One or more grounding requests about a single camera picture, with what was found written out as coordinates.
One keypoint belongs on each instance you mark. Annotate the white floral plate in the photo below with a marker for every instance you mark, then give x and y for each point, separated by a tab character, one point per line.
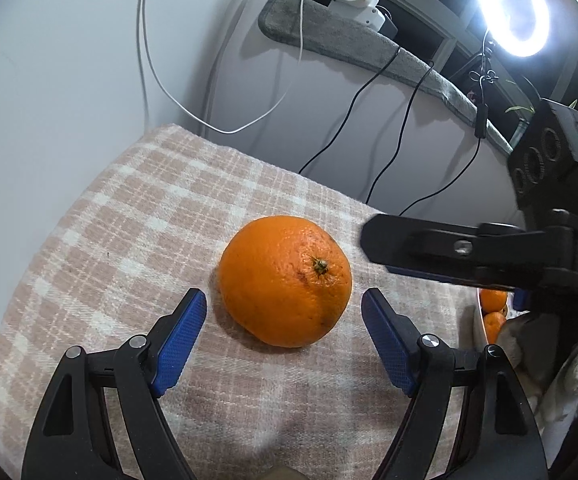
479	320

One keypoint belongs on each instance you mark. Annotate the spider plant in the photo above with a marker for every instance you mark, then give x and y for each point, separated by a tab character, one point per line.
519	108

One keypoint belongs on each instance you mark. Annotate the pink plaid blanket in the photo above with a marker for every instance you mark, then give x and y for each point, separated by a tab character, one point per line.
119	260

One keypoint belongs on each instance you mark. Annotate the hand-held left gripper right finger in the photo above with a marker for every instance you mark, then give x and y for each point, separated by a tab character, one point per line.
389	345

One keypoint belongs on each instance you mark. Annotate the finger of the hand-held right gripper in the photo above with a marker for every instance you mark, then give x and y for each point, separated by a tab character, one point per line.
419	242
434	278

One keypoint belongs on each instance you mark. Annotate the white charger block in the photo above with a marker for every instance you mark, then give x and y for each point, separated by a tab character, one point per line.
375	17

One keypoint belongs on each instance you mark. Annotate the black power adapter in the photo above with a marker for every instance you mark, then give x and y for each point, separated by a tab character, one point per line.
391	25

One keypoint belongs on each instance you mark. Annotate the large smooth orange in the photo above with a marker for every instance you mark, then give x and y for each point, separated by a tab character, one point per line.
494	300
279	285

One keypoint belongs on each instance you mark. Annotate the grey windowsill mat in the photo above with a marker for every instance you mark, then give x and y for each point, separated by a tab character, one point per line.
349	45

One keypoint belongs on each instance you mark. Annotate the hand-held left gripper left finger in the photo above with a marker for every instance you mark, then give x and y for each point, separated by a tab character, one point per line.
179	345

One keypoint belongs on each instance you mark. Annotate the grey window frame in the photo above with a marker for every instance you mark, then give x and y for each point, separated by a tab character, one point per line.
575	60

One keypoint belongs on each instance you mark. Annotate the small rough-skinned tangerine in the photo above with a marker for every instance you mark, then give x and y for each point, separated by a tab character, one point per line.
493	327

